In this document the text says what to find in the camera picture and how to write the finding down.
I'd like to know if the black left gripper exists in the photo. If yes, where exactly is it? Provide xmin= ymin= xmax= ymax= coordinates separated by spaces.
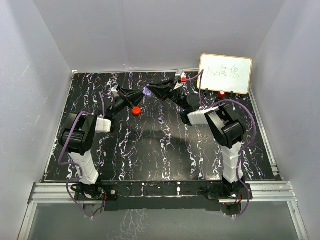
xmin=110 ymin=88 xmax=147 ymax=118

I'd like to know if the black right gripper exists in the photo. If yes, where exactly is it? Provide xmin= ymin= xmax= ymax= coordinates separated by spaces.
xmin=148 ymin=78 xmax=188 ymax=111

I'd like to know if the purple charging case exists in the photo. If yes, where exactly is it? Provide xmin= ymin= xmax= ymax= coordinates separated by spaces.
xmin=142 ymin=86 xmax=153 ymax=98

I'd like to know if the orange earbud charging case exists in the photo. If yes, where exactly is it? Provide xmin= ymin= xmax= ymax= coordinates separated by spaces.
xmin=132 ymin=106 xmax=142 ymax=116

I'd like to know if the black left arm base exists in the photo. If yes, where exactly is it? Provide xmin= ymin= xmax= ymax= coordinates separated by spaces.
xmin=70 ymin=182 xmax=119 ymax=202

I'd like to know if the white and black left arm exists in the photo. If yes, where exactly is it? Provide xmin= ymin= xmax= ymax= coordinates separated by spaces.
xmin=58 ymin=85 xmax=148 ymax=200

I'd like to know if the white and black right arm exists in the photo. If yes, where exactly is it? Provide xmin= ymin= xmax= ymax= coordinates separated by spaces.
xmin=146 ymin=79 xmax=246 ymax=199

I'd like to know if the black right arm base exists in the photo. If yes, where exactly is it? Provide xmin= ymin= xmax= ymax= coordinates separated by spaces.
xmin=200 ymin=181 xmax=253 ymax=203

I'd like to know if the red emergency button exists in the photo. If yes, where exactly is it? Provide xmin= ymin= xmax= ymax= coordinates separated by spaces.
xmin=218 ymin=91 xmax=226 ymax=101

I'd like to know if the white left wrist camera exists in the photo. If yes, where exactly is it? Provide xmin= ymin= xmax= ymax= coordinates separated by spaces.
xmin=110 ymin=85 xmax=120 ymax=97

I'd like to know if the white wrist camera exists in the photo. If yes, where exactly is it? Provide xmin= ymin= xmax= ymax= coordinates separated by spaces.
xmin=110 ymin=85 xmax=120 ymax=97
xmin=174 ymin=69 xmax=187 ymax=90

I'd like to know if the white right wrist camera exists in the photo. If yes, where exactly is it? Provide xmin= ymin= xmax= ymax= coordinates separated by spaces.
xmin=174 ymin=69 xmax=187 ymax=90

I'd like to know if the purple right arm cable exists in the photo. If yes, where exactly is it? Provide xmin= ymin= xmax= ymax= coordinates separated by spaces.
xmin=186 ymin=69 xmax=257 ymax=221

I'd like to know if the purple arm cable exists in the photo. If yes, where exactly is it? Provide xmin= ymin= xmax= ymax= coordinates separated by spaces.
xmin=58 ymin=91 xmax=116 ymax=221
xmin=186 ymin=69 xmax=257 ymax=221

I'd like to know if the white board yellow frame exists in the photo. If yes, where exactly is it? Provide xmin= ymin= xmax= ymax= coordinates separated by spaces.
xmin=197 ymin=53 xmax=253 ymax=95

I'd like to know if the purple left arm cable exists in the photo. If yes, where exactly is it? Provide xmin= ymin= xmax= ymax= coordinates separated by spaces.
xmin=58 ymin=91 xmax=116 ymax=221

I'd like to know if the aluminium front rail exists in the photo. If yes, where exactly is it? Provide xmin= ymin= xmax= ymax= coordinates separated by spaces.
xmin=28 ymin=181 xmax=297 ymax=204

